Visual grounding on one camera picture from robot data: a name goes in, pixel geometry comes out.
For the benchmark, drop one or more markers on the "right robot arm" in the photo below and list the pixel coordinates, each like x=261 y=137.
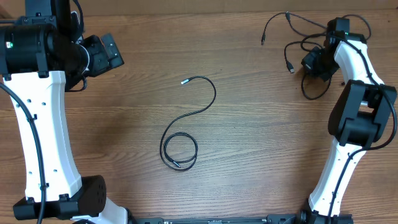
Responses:
x=357 y=120

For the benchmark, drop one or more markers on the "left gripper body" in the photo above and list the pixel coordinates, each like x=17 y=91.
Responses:
x=98 y=61

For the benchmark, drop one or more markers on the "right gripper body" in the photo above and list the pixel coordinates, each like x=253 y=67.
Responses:
x=313 y=63

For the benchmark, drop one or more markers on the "cardboard wall panel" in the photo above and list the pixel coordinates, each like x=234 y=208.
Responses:
x=143 y=7

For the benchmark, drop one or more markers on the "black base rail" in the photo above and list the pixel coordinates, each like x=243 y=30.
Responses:
x=270 y=219

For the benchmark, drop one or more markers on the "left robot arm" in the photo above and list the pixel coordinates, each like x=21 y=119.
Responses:
x=44 y=55

